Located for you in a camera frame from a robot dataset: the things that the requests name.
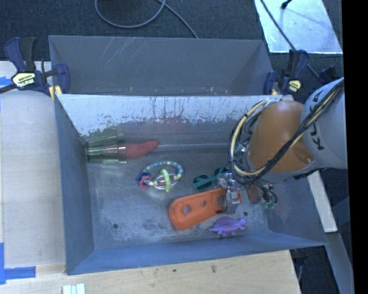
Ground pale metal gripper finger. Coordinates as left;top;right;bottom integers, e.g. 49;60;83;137
225;188;243;215
216;172;236;209

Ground green sunglasses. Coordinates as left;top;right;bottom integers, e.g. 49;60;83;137
192;166;233;192

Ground purple toy dinosaur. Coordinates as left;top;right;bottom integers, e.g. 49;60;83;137
207;215;248;239

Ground orange flat plastic tool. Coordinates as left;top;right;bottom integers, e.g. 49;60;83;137
167;186;244;232

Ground red-brown toy sweet potato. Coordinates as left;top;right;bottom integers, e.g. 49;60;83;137
123;139;161;161

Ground grey metal bin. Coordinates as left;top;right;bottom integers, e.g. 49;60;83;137
47;23;330;277

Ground colourful ring toy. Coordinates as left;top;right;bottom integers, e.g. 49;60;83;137
135;159;186;195

